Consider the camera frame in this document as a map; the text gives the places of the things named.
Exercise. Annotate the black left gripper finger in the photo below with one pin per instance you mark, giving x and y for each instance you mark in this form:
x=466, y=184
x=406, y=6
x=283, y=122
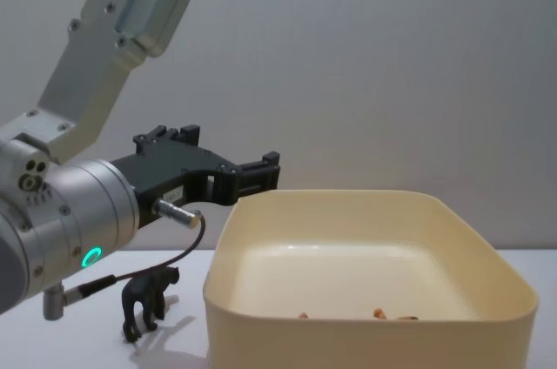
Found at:
x=167, y=134
x=248, y=179

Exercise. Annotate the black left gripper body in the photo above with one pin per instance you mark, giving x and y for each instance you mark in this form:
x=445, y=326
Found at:
x=165, y=169

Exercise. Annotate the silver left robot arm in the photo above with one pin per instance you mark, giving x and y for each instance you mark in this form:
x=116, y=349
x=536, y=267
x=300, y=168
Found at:
x=91, y=203

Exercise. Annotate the black panther figurine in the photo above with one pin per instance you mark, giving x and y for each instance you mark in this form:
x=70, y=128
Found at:
x=145, y=295

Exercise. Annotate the small brown toy piece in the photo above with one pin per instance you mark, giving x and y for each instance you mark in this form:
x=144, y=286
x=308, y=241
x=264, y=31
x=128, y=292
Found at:
x=379, y=313
x=407, y=317
x=303, y=314

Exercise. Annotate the cream plastic tub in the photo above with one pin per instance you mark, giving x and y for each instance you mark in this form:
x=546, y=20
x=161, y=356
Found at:
x=348, y=343

